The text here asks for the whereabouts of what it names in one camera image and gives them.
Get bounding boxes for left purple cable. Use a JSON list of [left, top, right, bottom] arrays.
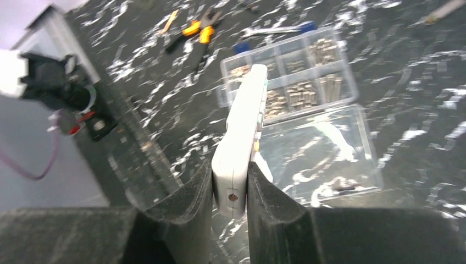
[[0, 109, 74, 182]]

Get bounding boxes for white remote control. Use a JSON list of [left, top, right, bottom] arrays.
[[211, 64, 268, 218]]

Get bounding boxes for yellow handled screwdriver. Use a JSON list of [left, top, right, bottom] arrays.
[[420, 0, 465, 25]]

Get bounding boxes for blue handled tool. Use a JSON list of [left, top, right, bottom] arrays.
[[232, 21, 317, 54]]

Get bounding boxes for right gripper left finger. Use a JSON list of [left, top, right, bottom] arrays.
[[1, 162, 213, 263]]

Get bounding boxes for aluminium frame rail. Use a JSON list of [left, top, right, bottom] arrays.
[[12, 5, 100, 83]]

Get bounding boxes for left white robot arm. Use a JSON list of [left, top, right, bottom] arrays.
[[1, 49, 117, 141]]

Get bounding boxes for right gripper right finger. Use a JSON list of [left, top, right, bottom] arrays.
[[247, 162, 465, 263]]

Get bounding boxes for clear plastic screw box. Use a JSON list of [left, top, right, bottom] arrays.
[[218, 26, 382, 205]]

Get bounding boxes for orange handled pliers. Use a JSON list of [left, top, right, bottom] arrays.
[[164, 8, 224, 72]]

